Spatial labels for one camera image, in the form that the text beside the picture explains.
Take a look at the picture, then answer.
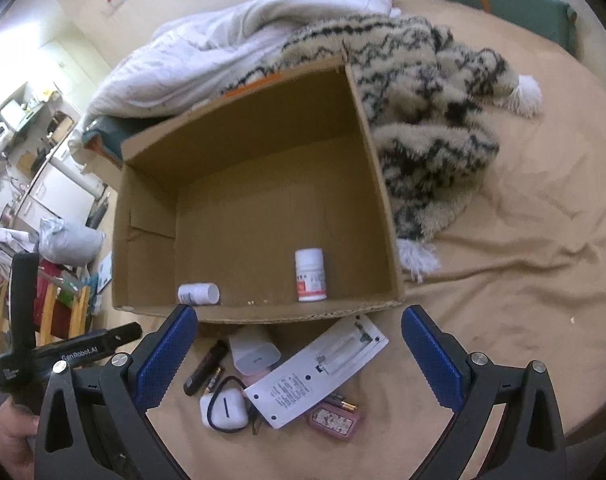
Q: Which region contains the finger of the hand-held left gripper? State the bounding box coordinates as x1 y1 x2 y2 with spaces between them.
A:
102 324 142 348

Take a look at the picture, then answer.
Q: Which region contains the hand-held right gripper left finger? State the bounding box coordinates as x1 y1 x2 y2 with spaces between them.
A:
33 304 199 480

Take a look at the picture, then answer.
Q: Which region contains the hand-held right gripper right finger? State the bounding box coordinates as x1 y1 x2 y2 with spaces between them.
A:
400 305 568 480

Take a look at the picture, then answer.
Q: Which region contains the black cosmetic tube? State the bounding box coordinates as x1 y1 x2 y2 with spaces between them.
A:
183 340 229 396

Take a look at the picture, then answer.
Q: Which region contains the white charger adapter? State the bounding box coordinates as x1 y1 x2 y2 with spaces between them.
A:
229 327 281 375

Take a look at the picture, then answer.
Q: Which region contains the pink heart-shaped sponge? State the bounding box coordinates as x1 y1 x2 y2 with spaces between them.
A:
307 402 366 442

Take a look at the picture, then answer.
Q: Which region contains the white tall carton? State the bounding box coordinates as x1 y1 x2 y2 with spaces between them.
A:
244 316 390 430

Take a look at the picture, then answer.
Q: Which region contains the brown cardboard box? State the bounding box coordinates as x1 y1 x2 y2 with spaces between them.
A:
112 42 405 325

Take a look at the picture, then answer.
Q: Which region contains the person's left hand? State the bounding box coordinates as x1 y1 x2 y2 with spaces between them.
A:
0 400 40 471

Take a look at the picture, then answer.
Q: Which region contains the wooden chair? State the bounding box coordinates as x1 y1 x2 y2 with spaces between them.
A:
0 255 91 356

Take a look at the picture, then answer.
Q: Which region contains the small white plastic bottle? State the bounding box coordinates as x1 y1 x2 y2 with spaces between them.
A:
178 283 220 306

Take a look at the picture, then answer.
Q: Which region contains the grey plastic bag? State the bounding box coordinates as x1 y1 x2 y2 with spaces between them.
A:
37 217 105 266

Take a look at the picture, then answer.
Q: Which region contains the beige bed sheet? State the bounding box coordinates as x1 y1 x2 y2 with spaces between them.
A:
90 0 606 480

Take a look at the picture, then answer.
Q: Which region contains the white cabinet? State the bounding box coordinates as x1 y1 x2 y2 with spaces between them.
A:
18 152 104 233

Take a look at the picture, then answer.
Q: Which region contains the white pill bottle red label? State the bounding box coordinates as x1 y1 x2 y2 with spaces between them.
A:
294 248 328 303

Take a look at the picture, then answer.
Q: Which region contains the teal pillow orange stripe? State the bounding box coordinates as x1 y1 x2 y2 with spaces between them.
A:
424 0 579 58
80 116 128 171

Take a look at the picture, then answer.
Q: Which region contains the beige black patterned fuzzy blanket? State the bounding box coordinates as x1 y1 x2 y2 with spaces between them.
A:
233 12 543 283

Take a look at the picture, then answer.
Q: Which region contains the cluttered shelf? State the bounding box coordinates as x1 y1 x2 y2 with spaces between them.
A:
0 80 78 171

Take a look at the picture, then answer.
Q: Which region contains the white duvet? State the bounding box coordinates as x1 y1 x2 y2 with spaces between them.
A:
68 0 401 153

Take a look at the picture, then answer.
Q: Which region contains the black hair tie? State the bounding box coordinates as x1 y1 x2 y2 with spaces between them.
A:
205 376 264 436

